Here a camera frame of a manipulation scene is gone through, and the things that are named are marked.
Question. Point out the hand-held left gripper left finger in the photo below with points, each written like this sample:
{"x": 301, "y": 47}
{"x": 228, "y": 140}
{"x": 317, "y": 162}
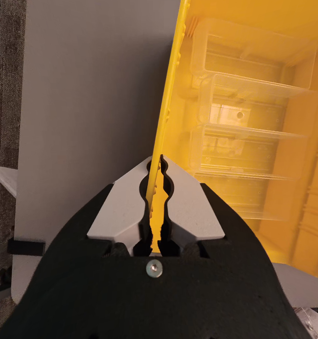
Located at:
{"x": 116, "y": 211}

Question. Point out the white desk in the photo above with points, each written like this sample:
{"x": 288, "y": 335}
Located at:
{"x": 5, "y": 178}

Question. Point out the yellow plastic bin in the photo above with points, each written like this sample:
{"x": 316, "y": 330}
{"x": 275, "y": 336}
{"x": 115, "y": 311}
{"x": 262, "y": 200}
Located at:
{"x": 254, "y": 10}

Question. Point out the clear plastic drawer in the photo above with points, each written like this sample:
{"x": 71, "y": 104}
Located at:
{"x": 254, "y": 47}
{"x": 243, "y": 153}
{"x": 243, "y": 196}
{"x": 254, "y": 106}

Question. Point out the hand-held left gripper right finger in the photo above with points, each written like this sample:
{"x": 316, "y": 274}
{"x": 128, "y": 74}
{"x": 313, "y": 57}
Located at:
{"x": 193, "y": 211}

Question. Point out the black desk clip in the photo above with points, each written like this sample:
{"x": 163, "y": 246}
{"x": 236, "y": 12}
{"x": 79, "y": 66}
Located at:
{"x": 25, "y": 246}

